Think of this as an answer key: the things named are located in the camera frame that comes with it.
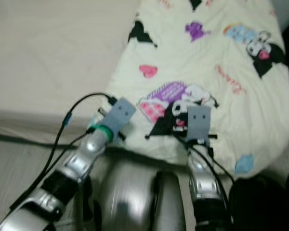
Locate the cream cartoon print blanket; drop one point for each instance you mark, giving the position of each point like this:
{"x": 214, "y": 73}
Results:
{"x": 192, "y": 57}

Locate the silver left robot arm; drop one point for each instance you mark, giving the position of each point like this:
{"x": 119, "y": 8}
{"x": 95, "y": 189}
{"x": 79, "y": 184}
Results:
{"x": 72, "y": 168}

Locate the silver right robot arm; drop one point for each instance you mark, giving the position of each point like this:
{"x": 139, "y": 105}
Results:
{"x": 204, "y": 178}

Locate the grey robot right leg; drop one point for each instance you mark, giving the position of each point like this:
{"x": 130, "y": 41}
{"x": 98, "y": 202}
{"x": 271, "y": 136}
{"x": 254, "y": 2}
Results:
{"x": 171, "y": 207}

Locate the grey robot leg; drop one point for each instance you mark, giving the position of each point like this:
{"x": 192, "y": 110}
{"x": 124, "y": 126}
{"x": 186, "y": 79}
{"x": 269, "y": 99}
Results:
{"x": 171, "y": 207}
{"x": 125, "y": 197}

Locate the grey robot left leg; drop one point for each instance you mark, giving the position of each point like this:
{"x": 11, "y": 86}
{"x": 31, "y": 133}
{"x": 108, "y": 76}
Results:
{"x": 125, "y": 197}

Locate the black bulky object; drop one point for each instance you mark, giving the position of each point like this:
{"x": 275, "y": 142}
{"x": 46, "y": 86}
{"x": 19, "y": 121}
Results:
{"x": 265, "y": 207}

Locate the cream mattress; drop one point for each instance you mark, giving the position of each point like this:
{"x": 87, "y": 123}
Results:
{"x": 48, "y": 57}

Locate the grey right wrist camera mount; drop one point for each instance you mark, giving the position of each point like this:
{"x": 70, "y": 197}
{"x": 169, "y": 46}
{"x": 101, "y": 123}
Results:
{"x": 199, "y": 122}

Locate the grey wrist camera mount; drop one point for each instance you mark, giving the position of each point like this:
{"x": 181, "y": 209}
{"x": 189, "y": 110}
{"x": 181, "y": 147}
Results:
{"x": 199, "y": 122}
{"x": 121, "y": 118}

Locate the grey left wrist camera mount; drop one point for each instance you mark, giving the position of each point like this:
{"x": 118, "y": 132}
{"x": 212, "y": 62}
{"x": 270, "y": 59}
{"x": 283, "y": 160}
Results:
{"x": 121, "y": 118}

